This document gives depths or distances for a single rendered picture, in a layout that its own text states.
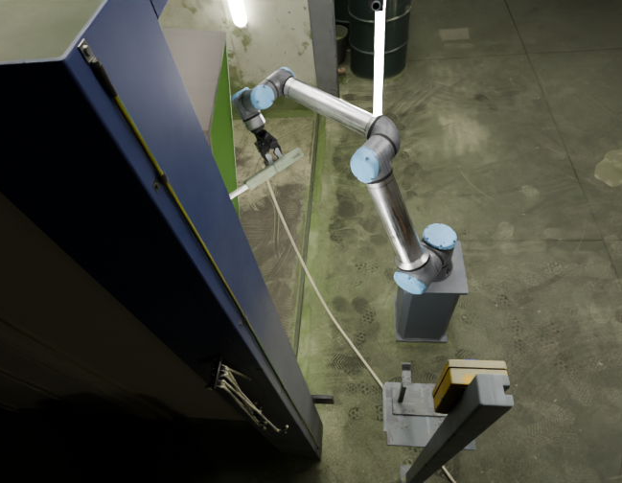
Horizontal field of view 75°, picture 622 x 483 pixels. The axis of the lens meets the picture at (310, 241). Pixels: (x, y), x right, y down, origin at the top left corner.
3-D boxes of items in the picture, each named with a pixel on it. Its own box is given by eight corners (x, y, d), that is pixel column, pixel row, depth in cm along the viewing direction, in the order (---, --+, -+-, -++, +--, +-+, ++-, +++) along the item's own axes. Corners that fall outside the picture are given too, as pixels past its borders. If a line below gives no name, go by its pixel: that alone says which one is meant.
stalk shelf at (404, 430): (386, 445, 149) (386, 445, 148) (384, 382, 162) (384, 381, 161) (474, 450, 145) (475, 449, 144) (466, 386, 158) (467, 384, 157)
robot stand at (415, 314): (441, 297, 264) (460, 241, 212) (447, 343, 246) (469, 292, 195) (393, 296, 268) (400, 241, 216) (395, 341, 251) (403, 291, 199)
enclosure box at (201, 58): (167, 301, 224) (93, 125, 126) (183, 216, 258) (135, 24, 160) (232, 302, 227) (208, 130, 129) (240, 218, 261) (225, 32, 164)
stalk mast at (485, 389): (406, 486, 207) (480, 405, 74) (405, 472, 210) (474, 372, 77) (419, 487, 206) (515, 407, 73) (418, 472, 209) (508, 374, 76)
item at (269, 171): (284, 146, 208) (302, 147, 188) (287, 154, 210) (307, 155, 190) (202, 197, 196) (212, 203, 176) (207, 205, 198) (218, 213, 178)
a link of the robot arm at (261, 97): (270, 77, 167) (255, 82, 177) (250, 92, 163) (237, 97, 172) (282, 97, 171) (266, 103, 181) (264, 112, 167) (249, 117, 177)
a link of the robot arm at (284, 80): (416, 123, 150) (279, 58, 175) (397, 142, 146) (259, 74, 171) (411, 146, 160) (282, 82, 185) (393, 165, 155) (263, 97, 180)
